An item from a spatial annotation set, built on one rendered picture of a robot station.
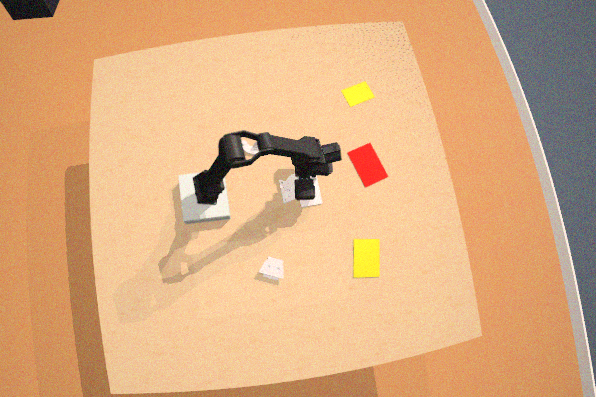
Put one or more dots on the red rectangular block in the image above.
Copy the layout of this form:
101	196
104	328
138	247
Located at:
367	165

